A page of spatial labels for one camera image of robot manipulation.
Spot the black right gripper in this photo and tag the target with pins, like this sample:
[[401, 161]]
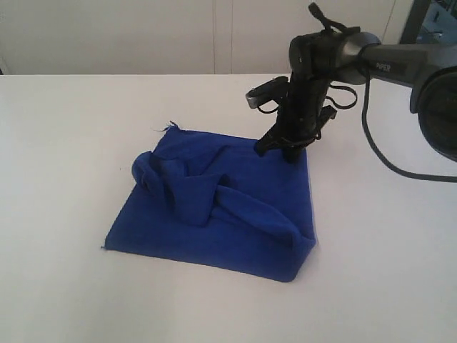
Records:
[[297, 121]]

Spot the blue towel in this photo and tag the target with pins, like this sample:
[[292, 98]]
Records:
[[209, 199]]

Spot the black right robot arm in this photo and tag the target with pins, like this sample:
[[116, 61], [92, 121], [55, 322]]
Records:
[[317, 60]]

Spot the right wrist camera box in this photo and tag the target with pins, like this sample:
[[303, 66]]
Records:
[[273, 90]]

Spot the dark window frame post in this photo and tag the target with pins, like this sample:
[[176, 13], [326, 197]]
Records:
[[414, 21]]

